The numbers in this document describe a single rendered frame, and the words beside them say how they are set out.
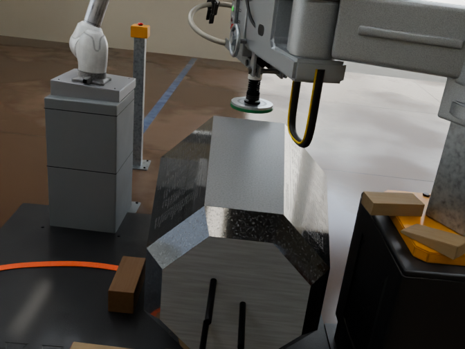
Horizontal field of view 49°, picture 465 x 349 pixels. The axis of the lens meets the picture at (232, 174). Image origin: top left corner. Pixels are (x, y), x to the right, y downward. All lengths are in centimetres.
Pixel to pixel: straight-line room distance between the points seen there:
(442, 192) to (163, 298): 104
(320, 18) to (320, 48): 10
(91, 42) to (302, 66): 144
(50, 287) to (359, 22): 188
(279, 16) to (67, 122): 139
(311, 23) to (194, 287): 96
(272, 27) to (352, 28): 40
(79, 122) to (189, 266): 150
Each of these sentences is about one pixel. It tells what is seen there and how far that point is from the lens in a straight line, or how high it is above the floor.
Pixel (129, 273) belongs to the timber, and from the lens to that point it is 257.
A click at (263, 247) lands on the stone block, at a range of 156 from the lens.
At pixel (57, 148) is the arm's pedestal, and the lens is 302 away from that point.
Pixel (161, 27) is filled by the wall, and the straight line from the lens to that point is 890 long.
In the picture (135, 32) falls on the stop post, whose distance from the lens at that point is 382.
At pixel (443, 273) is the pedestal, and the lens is 177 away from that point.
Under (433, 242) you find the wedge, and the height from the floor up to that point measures 80.
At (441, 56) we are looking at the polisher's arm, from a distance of 180.
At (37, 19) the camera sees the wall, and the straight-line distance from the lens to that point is 951.
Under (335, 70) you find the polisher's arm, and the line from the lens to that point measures 188.
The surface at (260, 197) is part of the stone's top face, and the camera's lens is 169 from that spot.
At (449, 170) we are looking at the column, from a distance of 194.
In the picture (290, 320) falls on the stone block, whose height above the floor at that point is 53.
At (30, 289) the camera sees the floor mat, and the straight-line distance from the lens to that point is 272.
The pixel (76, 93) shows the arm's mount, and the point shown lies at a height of 82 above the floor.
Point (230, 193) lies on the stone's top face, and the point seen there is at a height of 87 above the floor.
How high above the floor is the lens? 158
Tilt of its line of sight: 23 degrees down
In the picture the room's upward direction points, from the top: 6 degrees clockwise
